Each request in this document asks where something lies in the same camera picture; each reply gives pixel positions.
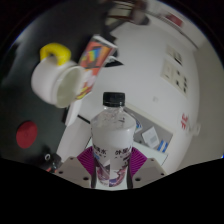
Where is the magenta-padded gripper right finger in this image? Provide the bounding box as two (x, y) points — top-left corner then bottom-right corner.
(128, 146), (168, 189)

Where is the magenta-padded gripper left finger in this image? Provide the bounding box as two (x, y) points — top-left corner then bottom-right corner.
(53, 146), (98, 189)

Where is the clear labelled water bottle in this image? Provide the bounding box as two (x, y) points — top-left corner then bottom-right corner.
(90, 91), (137, 189)

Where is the large white whiteboard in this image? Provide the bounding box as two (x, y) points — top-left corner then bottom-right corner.
(84, 138), (169, 168)

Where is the small flat white box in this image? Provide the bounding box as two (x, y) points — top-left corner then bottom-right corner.
(64, 98), (83, 127)

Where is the red floor number sign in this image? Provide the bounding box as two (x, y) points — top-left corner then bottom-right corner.
(180, 113), (190, 130)

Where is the white ceiling device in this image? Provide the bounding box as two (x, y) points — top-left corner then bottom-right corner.
(189, 123), (201, 136)

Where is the colourful orange booklet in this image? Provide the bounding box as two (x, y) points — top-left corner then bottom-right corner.
(75, 35), (118, 100)

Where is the white mug with yellow handle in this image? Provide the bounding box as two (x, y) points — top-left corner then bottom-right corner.
(30, 43), (86, 109)

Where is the large white wall poster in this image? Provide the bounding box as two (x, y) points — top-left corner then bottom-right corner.
(160, 59), (189, 96)

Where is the small white wall poster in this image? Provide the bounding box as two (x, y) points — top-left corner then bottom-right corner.
(166, 44), (184, 66)

